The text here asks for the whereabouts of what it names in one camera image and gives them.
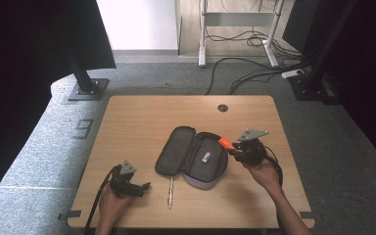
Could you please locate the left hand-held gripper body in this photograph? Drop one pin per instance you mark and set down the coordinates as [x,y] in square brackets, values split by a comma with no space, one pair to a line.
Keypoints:
[121,182]

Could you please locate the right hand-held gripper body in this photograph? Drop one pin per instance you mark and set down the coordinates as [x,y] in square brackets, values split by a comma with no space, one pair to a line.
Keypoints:
[253,153]

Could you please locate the orange highlighter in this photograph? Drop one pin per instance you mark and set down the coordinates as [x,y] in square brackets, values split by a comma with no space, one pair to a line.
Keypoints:
[224,142]

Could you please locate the black pencil case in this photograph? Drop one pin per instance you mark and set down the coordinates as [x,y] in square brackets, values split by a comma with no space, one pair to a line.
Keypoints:
[189,156]

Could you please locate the person's right hand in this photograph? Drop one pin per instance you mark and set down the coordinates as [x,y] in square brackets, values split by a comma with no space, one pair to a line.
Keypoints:
[264,174]

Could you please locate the person's left hand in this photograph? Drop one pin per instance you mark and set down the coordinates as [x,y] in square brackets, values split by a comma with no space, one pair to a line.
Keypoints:
[111,205]

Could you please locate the silver pen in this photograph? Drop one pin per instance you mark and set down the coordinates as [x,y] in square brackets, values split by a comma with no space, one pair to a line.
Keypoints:
[170,194]

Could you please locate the black desk grommet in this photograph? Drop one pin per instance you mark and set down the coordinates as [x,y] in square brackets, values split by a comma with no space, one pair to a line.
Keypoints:
[222,108]

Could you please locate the black metal stand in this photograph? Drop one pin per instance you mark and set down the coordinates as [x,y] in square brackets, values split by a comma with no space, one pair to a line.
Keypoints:
[88,88]
[310,88]

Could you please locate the white power strip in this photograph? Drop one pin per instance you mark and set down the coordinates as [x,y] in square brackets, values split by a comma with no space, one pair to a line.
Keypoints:
[292,73]

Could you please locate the black panel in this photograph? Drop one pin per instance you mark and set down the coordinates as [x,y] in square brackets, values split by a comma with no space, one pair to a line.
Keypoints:
[298,26]

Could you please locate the black curtain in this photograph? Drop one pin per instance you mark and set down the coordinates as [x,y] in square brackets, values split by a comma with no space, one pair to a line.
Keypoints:
[372,81]
[19,65]

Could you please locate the grey table bracket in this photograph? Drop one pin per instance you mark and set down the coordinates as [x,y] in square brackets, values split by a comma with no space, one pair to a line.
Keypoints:
[70,214]
[307,215]

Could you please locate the white desk frame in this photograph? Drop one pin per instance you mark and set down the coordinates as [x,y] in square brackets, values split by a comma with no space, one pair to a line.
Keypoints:
[238,19]

